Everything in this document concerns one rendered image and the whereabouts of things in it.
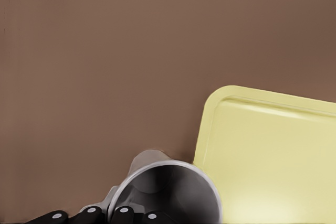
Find left gripper right finger black root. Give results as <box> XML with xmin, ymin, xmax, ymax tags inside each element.
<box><xmin>111</xmin><ymin>198</ymin><xmax>170</xmax><ymax>224</ymax></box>

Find left gripper left finger black root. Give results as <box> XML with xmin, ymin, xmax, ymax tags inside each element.
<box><xmin>25</xmin><ymin>186</ymin><xmax>117</xmax><ymax>224</ymax></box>

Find white IKEA cup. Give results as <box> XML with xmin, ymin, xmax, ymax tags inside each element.
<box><xmin>106</xmin><ymin>150</ymin><xmax>224</xmax><ymax>224</ymax></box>

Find pale yellow tray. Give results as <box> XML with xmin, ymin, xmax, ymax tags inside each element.
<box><xmin>192</xmin><ymin>84</ymin><xmax>336</xmax><ymax>224</ymax></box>

